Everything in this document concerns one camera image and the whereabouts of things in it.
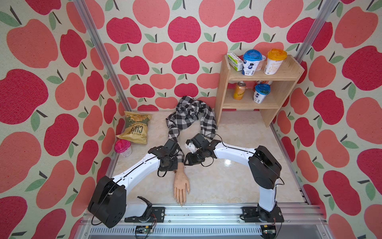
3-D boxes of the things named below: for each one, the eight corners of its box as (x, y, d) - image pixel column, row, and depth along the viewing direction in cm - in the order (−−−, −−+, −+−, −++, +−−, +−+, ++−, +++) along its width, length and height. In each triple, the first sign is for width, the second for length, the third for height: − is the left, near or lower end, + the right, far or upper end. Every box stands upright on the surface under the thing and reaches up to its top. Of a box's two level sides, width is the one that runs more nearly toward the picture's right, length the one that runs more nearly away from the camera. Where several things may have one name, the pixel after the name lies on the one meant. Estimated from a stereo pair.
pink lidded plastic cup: (118, 158, 96) (112, 150, 88) (122, 146, 101) (116, 138, 94) (130, 158, 96) (125, 150, 88) (134, 146, 101) (129, 138, 94)
